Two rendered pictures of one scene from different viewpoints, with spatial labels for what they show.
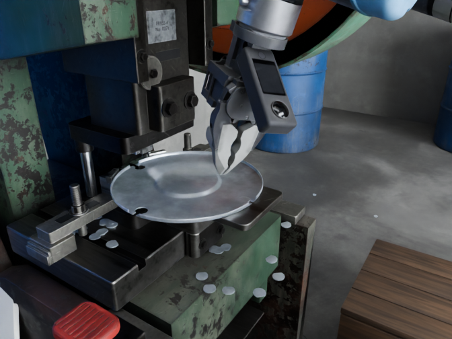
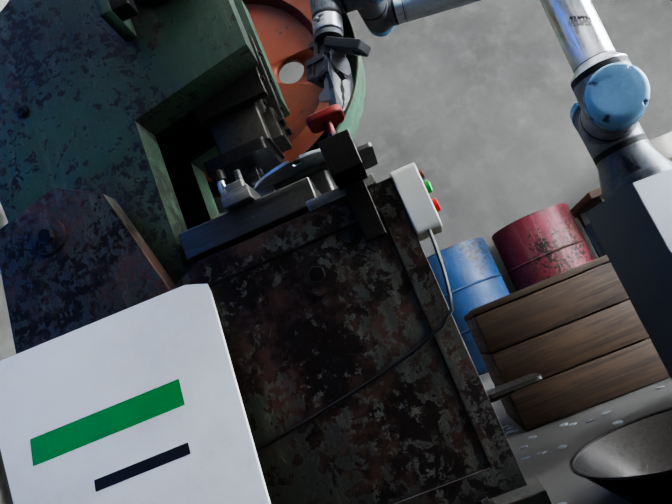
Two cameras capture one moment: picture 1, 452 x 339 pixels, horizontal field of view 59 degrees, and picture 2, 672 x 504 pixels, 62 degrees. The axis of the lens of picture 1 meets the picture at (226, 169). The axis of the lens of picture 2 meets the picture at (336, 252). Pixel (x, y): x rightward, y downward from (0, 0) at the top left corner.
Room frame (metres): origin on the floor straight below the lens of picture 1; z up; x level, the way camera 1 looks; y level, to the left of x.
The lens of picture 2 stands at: (-0.46, 0.68, 0.30)
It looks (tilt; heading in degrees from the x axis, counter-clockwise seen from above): 12 degrees up; 332
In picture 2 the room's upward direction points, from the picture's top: 22 degrees counter-clockwise
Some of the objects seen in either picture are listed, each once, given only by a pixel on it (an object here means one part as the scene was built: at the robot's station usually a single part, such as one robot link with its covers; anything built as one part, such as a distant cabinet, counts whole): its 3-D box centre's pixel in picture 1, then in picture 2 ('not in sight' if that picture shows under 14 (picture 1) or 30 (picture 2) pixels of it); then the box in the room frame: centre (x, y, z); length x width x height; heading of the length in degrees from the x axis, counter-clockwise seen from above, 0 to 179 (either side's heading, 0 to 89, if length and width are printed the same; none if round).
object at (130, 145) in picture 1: (134, 130); (249, 172); (0.76, 0.18, 0.86); 0.20 x 0.16 x 0.05; 147
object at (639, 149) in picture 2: not in sight; (629, 167); (0.31, -0.49, 0.50); 0.15 x 0.15 x 0.10
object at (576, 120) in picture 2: not in sight; (605, 121); (0.31, -0.49, 0.62); 0.13 x 0.12 x 0.14; 136
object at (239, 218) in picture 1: (208, 217); (336, 194); (0.66, 0.03, 0.72); 0.25 x 0.14 x 0.14; 57
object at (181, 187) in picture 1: (187, 181); (308, 178); (0.69, 0.07, 0.78); 0.29 x 0.29 x 0.01
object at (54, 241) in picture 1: (74, 212); (242, 190); (0.62, 0.27, 0.76); 0.17 x 0.06 x 0.10; 147
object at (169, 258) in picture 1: (144, 210); (276, 238); (0.76, 0.18, 0.68); 0.45 x 0.30 x 0.06; 147
